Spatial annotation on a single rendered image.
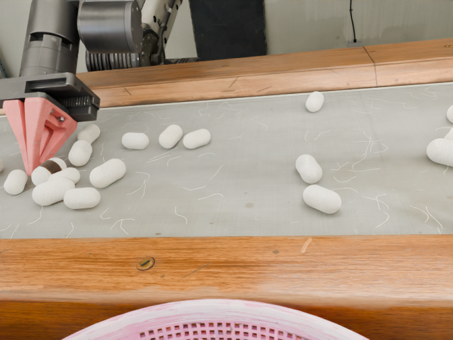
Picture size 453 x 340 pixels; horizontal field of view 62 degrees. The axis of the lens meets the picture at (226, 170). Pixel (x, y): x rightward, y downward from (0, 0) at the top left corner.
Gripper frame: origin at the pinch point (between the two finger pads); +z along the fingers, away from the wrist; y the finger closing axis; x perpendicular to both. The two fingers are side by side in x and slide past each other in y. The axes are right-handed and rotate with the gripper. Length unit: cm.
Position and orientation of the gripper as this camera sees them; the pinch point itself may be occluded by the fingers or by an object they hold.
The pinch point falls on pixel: (34, 168)
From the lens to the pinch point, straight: 44.5
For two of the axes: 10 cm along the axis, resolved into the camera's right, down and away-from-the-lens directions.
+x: 1.7, 2.7, 9.5
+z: 0.0, 9.6, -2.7
